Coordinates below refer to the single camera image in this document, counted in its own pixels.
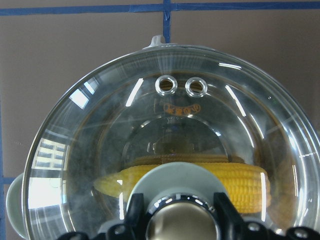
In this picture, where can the glass pot lid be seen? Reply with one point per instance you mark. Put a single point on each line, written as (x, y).
(175, 125)

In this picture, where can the mint green cooking pot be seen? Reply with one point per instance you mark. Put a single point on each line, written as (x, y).
(15, 205)

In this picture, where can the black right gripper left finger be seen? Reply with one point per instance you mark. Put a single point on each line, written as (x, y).
(131, 228)

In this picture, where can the yellow corn cob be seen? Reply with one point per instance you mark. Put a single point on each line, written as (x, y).
(247, 185)

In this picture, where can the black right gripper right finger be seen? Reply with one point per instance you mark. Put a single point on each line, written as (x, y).
(233, 227)

